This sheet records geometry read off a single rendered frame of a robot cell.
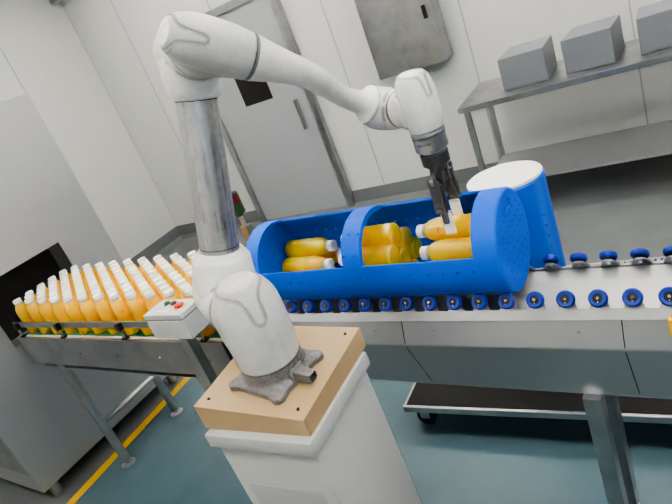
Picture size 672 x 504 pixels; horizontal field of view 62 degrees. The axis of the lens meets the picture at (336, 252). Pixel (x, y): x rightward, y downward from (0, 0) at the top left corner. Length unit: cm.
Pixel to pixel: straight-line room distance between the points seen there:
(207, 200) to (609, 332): 102
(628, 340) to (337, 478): 76
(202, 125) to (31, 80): 545
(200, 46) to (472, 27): 390
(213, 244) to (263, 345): 30
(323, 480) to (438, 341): 55
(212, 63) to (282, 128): 463
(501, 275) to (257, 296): 62
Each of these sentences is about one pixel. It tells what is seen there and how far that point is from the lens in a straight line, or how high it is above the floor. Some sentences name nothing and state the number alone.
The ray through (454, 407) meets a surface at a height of 15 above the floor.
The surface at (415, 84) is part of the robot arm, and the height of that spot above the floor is 156.
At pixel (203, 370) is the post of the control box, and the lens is 211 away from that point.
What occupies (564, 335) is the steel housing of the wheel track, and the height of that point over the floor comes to 87.
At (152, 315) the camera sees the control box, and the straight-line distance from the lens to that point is 205.
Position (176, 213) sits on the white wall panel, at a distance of 731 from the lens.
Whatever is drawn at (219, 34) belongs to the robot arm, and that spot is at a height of 182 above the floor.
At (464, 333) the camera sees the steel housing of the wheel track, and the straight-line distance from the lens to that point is 163.
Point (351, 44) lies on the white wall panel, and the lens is 529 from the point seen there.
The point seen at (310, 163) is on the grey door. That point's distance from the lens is 580.
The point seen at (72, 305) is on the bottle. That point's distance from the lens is 283.
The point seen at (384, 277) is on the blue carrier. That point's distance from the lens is 160.
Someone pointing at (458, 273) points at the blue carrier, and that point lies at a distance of 151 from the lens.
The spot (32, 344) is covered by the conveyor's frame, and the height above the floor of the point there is 86.
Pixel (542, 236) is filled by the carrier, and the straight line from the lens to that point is 218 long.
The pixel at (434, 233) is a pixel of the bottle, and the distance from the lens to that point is 159.
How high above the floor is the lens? 178
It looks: 22 degrees down
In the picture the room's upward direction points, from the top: 22 degrees counter-clockwise
